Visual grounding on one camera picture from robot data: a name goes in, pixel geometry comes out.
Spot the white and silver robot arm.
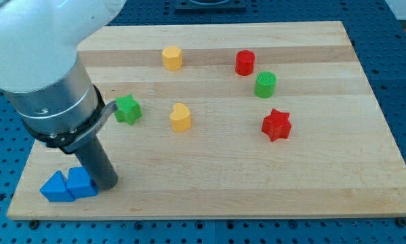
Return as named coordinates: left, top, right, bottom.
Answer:
left=0, top=0, right=125, bottom=154

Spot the green star block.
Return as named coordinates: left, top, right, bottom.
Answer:
left=115, top=94, right=142, bottom=125

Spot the red cylinder block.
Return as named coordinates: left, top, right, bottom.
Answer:
left=235, top=50, right=256, bottom=76

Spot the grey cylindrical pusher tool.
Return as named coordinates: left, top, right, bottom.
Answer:
left=75, top=136, right=118, bottom=190

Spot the blue triangle block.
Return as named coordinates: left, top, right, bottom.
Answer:
left=39, top=171, right=75, bottom=202

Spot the green cylinder block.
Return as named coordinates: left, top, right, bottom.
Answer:
left=254, top=71, right=277, bottom=98

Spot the red star block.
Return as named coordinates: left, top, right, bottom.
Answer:
left=261, top=108, right=292, bottom=142

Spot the blue cube block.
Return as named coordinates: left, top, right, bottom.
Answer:
left=67, top=167, right=98, bottom=199

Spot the yellow hexagon block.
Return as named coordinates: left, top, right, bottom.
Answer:
left=161, top=46, right=183, bottom=70

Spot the wooden board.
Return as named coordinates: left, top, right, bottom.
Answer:
left=7, top=21, right=406, bottom=220

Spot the yellow heart block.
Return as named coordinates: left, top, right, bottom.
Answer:
left=169, top=103, right=192, bottom=132

